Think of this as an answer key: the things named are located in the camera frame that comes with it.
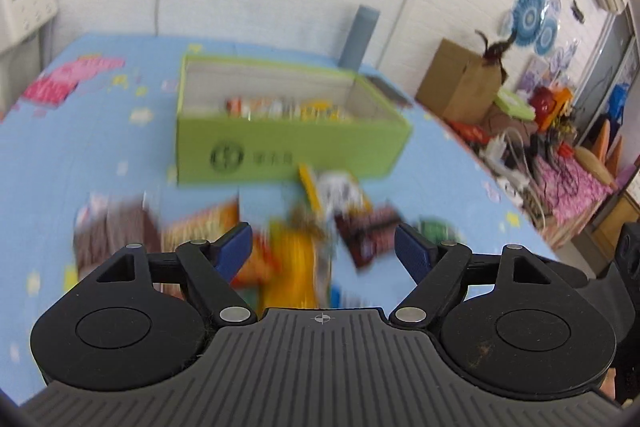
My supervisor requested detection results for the green pea snack bag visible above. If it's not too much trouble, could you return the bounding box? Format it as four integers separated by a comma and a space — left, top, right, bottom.
418, 218, 462, 244

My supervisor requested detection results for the red orange cracker bag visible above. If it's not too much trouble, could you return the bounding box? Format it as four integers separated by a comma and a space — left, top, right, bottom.
160, 198, 240, 251

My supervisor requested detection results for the golden yellow candy bag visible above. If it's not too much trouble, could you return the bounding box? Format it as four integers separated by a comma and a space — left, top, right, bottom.
257, 215, 331, 315

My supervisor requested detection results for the dark red cookie packet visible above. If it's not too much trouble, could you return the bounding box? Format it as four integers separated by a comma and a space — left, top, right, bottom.
334, 205, 402, 269

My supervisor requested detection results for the brown transparent snack bag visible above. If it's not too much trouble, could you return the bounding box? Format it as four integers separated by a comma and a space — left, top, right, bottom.
73, 194, 160, 279

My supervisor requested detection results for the yellow white snack packet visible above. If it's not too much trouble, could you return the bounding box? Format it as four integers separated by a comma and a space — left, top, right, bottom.
298, 164, 372, 221

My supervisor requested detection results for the white power strip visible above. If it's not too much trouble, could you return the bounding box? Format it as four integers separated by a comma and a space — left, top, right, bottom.
488, 159, 532, 208

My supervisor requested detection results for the green cardboard box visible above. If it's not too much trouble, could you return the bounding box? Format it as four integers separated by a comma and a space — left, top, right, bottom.
175, 55, 412, 185

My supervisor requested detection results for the small green box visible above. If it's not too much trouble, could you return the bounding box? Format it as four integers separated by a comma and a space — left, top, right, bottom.
495, 88, 536, 121

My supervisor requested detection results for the blue cartoon tablecloth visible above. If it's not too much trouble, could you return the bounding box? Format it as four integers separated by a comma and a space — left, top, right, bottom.
1, 35, 552, 403

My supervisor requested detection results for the brown cardboard box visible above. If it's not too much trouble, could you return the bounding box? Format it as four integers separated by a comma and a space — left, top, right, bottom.
414, 39, 502, 124

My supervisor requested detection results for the smartphone with red case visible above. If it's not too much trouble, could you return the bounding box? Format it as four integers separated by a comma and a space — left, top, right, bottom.
366, 75, 412, 108

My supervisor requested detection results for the dark purple plant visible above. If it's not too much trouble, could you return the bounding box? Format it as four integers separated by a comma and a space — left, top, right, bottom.
474, 29, 518, 66

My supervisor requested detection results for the grey cylindrical bottle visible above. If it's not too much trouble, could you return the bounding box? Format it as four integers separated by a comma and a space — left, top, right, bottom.
338, 5, 380, 72

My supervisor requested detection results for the blue paper fan decoration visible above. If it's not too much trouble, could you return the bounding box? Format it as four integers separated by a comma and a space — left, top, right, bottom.
512, 0, 548, 48

